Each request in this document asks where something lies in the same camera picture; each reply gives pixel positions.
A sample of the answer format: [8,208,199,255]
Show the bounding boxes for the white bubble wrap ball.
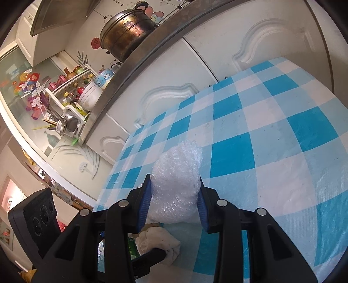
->
[147,140,203,224]

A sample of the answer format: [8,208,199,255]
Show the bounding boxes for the white kitchen cabinets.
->
[85,1,335,163]

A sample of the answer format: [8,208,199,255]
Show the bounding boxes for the crumpled white tissue wad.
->
[134,225,181,266]

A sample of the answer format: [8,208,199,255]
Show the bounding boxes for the green white snack packet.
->
[128,237,140,260]

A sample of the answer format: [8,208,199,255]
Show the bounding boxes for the clear plastic bag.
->
[97,240,105,273]

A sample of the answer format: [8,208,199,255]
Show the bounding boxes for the blue white checkered tablecloth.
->
[95,58,347,282]

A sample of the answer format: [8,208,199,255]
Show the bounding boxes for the steel countertop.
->
[79,0,245,145]

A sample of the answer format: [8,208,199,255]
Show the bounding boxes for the stacked white bowls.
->
[78,81,103,111]

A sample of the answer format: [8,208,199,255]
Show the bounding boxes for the blue cartoon mug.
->
[95,69,114,89]

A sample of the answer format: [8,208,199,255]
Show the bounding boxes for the white dish rack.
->
[44,64,97,140]

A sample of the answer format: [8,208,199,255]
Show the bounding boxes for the large bronze cooking pot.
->
[100,1,157,62]

